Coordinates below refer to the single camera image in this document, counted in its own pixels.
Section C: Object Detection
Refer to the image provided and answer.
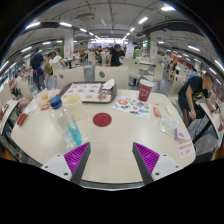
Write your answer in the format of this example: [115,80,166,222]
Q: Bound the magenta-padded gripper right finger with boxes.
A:
[131,142,183,186]

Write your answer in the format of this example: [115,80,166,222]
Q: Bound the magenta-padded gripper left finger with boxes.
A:
[41,142,92,186]

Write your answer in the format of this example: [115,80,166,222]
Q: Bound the clear bottle with blue cap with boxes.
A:
[48,96,84,150]

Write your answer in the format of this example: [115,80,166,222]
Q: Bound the clear plastic bag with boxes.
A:
[158,115,179,139]

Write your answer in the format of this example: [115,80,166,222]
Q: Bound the white sign with red print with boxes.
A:
[175,137,196,159]

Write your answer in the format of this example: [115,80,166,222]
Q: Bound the flat round red coaster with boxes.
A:
[92,112,113,128]

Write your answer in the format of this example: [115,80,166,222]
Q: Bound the red sauce packet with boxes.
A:
[152,106,162,118]

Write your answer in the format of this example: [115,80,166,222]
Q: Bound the cream paper cup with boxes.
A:
[62,93,85,122]

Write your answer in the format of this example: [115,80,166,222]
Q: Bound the small white packet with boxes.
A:
[165,105,175,117]

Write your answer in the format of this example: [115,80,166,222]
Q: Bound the colourful sticker sheet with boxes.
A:
[111,95,152,120]

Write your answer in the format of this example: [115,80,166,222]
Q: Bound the printed paper tray liner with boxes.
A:
[61,82,103,104]

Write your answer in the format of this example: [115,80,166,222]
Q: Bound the red paper cup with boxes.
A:
[138,78,155,103]

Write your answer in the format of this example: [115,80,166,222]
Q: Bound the fries in paper wrapper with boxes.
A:
[34,89,58,111]

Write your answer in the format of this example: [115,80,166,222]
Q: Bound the brown food tray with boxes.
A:
[56,81,118,104]

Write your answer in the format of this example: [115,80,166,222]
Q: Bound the beige side table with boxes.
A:
[199,101,224,141]
[0,99,20,136]

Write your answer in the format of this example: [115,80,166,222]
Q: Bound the white paper napkin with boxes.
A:
[101,78,116,91]

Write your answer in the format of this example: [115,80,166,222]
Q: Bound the beige chair with round hole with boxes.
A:
[54,65,86,90]
[94,64,130,90]

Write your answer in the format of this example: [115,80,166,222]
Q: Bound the person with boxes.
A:
[43,51,68,78]
[106,43,126,68]
[25,47,47,92]
[177,72,219,123]

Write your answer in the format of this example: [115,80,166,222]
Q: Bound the beige chairs group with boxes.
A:
[123,54,188,101]

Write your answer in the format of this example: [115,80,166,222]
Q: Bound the ceiling air conditioner unit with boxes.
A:
[75,12,96,22]

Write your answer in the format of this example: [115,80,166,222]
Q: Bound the ceiling lights group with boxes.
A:
[0,4,224,78]

